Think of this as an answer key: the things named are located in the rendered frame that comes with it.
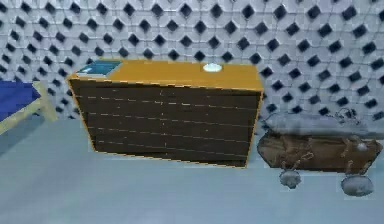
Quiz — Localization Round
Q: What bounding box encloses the orange and brown chest of drawers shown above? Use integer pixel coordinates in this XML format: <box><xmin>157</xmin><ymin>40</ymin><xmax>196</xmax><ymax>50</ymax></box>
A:
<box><xmin>67</xmin><ymin>59</ymin><xmax>265</xmax><ymax>169</ymax></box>

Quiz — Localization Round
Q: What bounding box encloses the small white round clock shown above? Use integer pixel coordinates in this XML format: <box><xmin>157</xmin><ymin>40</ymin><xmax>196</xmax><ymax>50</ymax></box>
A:
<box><xmin>202</xmin><ymin>62</ymin><xmax>223</xmax><ymax>73</ymax></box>

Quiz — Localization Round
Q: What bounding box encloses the brown skateboard with grey wheels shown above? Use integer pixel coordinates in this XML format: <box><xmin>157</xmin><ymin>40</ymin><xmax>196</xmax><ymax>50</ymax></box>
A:
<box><xmin>256</xmin><ymin>111</ymin><xmax>384</xmax><ymax>198</ymax></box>

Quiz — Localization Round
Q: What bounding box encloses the bed with blue cover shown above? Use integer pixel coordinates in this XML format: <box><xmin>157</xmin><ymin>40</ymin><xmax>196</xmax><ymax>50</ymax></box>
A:
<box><xmin>0</xmin><ymin>80</ymin><xmax>59</xmax><ymax>136</ymax></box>

